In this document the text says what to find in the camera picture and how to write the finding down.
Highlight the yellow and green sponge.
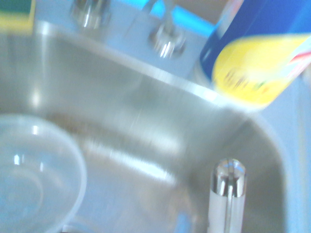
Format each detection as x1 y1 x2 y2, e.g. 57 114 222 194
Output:
0 0 36 31

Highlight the Lysol wipes canister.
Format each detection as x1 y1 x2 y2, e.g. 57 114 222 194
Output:
199 0 311 113

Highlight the stainless steel double sink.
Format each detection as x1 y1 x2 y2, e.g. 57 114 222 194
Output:
0 0 311 233

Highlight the clear plastic bowl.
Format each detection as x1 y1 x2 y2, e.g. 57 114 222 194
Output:
0 114 87 233

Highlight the blue painter tape strip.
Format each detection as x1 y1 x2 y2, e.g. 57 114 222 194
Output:
145 0 217 33

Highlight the spoon with white handle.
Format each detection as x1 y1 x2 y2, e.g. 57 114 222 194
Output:
209 157 248 233

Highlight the chrome faucet handle base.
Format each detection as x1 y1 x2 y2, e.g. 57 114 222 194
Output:
148 0 187 59

